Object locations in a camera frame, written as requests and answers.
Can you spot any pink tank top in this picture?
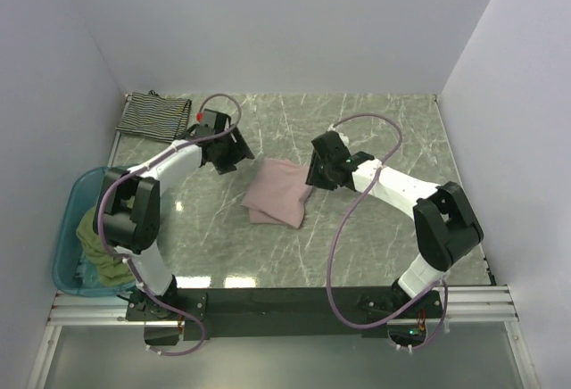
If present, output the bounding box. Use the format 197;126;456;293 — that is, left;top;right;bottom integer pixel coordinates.
241;158;312;229

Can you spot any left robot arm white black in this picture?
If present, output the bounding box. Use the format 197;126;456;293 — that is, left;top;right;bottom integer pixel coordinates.
94;110;253;319

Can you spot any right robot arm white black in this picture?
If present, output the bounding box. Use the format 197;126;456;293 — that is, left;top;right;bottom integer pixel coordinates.
306;130;484;327

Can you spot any striped folded tank top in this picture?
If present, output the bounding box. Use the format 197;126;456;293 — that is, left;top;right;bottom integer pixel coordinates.
116;90;192;143

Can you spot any green tank top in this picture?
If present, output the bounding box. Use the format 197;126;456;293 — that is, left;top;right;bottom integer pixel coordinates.
76;206;135;287

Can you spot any black base beam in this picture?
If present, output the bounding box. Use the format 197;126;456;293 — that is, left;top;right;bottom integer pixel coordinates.
125;286;402;342

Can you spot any blue plastic basket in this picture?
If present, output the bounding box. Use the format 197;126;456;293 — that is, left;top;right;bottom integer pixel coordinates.
52;167;135;297

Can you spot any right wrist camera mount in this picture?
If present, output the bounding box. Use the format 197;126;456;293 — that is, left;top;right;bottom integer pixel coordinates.
327;124;349;146

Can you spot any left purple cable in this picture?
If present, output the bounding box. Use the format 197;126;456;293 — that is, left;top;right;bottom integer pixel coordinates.
97;93;244;357

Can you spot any aluminium rail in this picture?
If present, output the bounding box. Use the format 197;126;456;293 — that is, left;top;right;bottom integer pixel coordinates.
26;290;148;389

